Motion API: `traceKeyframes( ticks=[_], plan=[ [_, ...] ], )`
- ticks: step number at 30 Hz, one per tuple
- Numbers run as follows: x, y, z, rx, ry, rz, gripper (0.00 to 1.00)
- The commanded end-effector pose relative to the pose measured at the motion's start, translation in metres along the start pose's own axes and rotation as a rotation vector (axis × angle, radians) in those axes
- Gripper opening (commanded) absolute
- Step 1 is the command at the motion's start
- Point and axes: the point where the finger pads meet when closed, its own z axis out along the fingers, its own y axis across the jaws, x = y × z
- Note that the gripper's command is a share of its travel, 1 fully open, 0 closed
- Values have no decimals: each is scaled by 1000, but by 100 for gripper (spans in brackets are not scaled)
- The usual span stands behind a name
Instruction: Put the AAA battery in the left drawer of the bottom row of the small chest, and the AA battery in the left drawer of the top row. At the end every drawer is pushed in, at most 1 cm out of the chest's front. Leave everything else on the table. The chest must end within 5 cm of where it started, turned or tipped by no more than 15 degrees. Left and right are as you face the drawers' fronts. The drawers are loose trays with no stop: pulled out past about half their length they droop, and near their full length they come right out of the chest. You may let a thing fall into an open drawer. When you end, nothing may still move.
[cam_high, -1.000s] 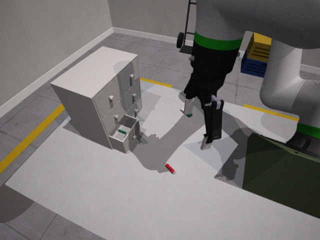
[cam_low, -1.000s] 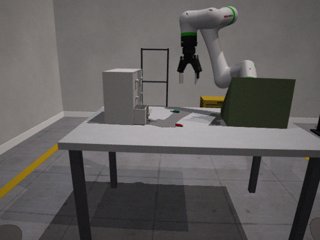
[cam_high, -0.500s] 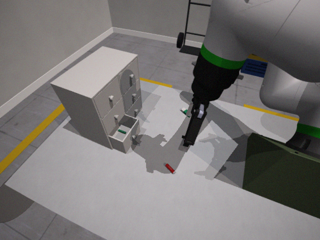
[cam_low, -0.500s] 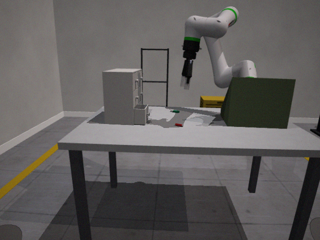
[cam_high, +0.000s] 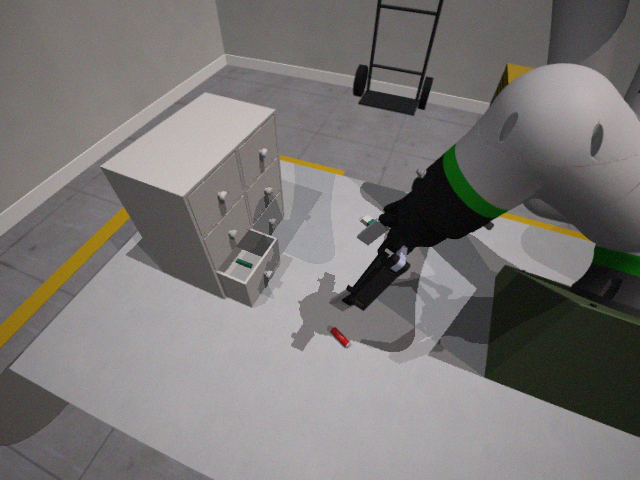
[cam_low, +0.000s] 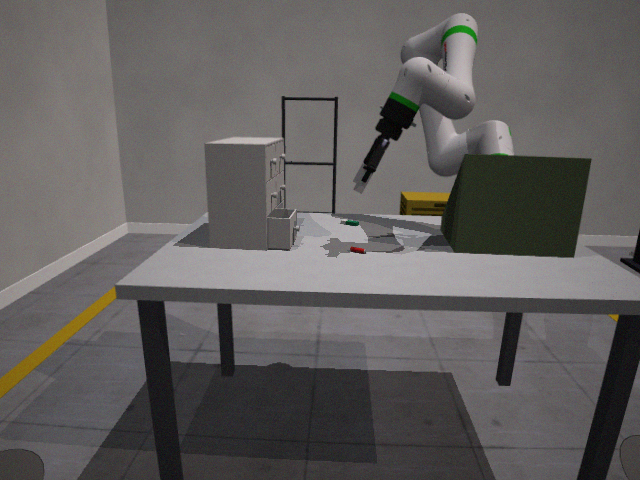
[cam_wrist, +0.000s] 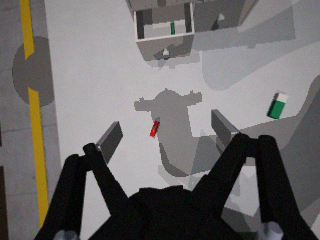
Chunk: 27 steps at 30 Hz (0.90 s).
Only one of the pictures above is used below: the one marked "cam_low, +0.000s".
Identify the small white chest of drawers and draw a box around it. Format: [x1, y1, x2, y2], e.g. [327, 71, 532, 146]
[204, 137, 284, 251]

